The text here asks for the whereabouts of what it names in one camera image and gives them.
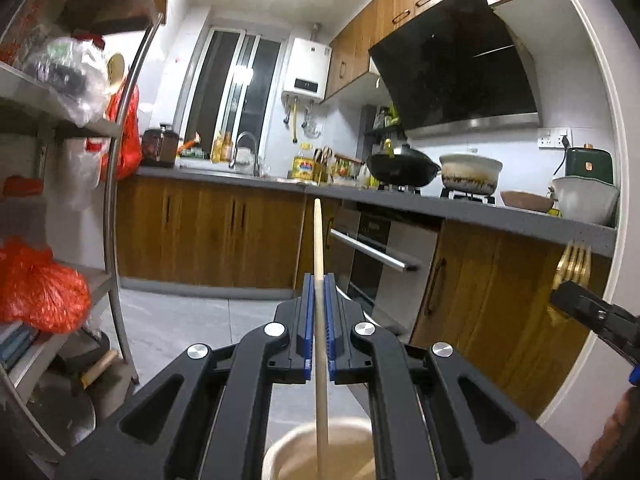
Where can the printed cardboard box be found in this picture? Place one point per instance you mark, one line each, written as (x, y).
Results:
(30, 20)

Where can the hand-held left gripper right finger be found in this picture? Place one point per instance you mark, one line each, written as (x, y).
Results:
(330, 320)

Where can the condiment jars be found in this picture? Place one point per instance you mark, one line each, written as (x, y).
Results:
(345, 167)

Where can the white water heater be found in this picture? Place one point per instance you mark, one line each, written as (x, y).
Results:
(307, 70)

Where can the colourful food packets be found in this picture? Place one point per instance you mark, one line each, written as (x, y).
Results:
(192, 147)

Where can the metal shelf rack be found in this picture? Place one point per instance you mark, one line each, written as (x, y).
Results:
(112, 210)

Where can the wooden base cabinet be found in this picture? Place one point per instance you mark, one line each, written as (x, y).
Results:
(210, 235)
(500, 310)

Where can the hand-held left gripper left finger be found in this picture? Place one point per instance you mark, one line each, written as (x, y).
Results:
(307, 320)

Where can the brown bowl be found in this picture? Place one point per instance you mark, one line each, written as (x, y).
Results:
(525, 201)

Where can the gas stove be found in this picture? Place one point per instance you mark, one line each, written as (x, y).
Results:
(450, 195)

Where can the wall outlet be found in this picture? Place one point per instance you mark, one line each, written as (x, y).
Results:
(552, 138)

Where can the tall cream ceramic jar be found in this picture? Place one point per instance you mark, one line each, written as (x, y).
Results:
(295, 455)

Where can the crumpled red plastic bag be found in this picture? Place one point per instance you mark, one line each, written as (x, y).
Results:
(40, 290)

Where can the white ceramic pot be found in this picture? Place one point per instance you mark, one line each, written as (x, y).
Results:
(470, 170)

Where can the yellow cooking oil bottle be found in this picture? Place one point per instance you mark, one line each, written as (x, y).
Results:
(302, 166)

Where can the black wok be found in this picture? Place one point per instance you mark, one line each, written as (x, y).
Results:
(405, 167)

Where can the hanging red plastic bag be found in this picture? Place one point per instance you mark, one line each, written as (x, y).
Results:
(128, 145)

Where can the built-in oven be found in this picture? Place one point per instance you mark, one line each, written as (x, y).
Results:
(405, 245)

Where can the small yellow bottles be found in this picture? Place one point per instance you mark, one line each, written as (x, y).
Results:
(222, 147)

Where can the yellow spatula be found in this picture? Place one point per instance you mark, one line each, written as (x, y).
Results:
(389, 149)

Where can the wooden chopstick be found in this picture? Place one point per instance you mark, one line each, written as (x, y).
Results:
(318, 250)

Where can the chrome faucet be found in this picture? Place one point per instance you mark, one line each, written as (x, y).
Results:
(246, 137)

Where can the beige round container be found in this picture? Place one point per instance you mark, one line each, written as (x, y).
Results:
(116, 72)

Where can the white plastic bag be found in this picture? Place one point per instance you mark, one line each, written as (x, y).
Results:
(80, 170)

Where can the large white bowl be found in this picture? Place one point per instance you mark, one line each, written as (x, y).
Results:
(585, 202)

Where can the clear plastic bag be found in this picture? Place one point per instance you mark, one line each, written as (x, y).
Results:
(75, 85)

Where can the green kitchen appliance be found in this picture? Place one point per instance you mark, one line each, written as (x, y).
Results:
(590, 165)

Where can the gold fork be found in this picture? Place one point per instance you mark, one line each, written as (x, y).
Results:
(575, 265)

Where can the wooden upper cabinets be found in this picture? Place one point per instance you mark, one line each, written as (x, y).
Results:
(400, 5)

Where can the kitchen window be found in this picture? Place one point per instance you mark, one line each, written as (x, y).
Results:
(220, 90)

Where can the black range hood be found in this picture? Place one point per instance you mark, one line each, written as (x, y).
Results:
(450, 65)

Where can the grey kitchen countertop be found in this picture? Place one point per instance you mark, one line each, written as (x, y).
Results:
(450, 210)

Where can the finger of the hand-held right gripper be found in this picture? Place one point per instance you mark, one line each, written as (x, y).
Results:
(595, 317)

